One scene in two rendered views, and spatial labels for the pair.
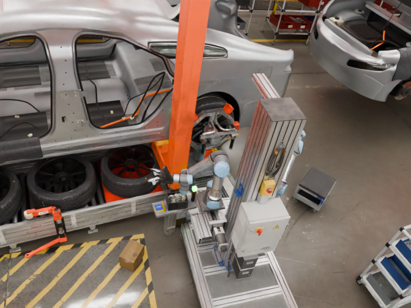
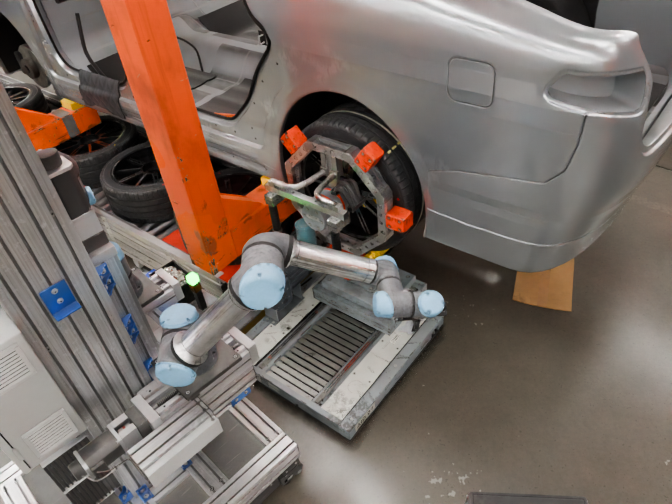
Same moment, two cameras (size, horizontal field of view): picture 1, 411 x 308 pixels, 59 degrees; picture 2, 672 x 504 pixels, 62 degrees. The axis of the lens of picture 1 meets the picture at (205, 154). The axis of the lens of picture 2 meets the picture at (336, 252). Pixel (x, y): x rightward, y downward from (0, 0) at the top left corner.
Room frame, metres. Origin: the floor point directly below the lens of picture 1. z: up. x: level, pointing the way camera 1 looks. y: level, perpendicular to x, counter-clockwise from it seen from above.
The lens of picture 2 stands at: (2.46, -1.92, 2.27)
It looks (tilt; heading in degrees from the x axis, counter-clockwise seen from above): 40 degrees down; 72
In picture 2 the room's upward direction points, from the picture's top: 7 degrees counter-clockwise
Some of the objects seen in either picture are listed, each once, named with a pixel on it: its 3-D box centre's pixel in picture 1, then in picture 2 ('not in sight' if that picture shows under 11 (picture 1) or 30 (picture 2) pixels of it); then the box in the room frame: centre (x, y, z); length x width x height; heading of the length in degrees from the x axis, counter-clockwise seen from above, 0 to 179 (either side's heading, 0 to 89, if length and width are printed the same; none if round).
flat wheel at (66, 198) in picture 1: (62, 182); (157, 179); (2.40, 1.41, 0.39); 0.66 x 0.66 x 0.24
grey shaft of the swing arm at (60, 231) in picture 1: (59, 225); not in sight; (1.95, 1.27, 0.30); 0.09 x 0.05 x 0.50; 119
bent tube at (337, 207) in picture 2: (224, 123); (334, 183); (3.07, -0.14, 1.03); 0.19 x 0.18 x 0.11; 29
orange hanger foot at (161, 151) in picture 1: (166, 150); (256, 197); (2.84, 0.43, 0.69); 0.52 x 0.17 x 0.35; 29
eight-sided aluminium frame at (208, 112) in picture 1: (209, 130); (338, 197); (3.13, 0.00, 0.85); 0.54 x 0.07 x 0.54; 119
